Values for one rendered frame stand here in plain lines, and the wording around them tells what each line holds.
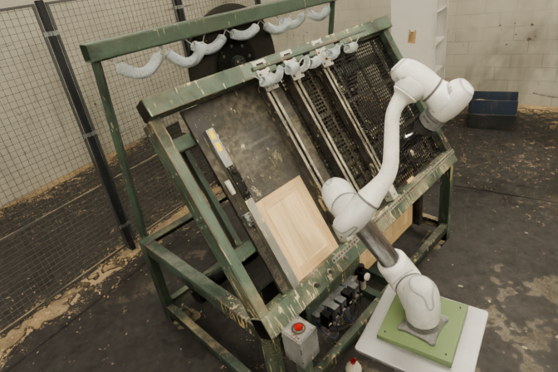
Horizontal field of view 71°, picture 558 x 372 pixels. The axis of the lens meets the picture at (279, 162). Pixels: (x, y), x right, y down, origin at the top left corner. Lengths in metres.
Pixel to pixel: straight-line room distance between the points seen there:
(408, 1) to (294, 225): 4.04
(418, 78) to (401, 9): 4.24
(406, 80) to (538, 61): 5.57
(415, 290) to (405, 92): 0.90
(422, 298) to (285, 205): 0.84
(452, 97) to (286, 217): 1.13
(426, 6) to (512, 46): 1.85
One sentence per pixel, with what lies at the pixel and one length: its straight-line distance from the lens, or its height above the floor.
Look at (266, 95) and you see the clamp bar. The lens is 2.32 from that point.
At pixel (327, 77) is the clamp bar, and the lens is 2.68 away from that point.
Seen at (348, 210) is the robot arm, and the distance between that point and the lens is 1.56.
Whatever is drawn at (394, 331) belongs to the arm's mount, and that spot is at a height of 0.78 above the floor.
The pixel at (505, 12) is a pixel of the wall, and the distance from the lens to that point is 6.90.
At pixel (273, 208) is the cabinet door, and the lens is 2.17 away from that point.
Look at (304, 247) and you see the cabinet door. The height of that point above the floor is 1.00.
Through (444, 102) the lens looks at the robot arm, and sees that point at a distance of 1.52.
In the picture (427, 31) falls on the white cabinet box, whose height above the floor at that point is 1.42.
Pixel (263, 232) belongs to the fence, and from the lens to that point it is 2.08.
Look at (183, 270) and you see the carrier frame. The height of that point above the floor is 0.79.
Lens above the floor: 2.41
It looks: 26 degrees down
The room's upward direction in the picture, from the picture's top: 9 degrees counter-clockwise
